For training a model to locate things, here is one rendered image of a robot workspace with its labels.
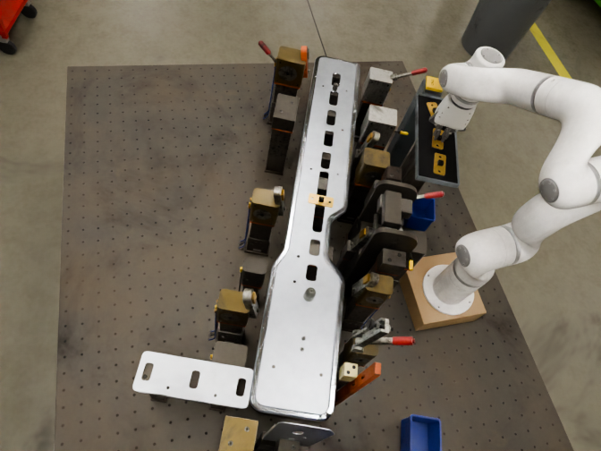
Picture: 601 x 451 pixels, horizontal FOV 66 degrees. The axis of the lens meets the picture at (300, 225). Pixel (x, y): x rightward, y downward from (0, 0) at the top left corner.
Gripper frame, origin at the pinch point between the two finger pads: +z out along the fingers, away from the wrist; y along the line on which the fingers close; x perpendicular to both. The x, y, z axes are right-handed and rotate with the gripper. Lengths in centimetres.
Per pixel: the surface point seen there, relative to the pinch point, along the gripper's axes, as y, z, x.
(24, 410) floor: 127, 119, 99
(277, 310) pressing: 37, 19, 66
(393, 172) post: 11.9, 8.6, 13.6
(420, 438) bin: -19, 48, 84
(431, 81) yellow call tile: 3.8, 2.5, -26.7
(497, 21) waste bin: -69, 82, -213
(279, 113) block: 54, 16, -5
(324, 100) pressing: 39.2, 18.5, -19.9
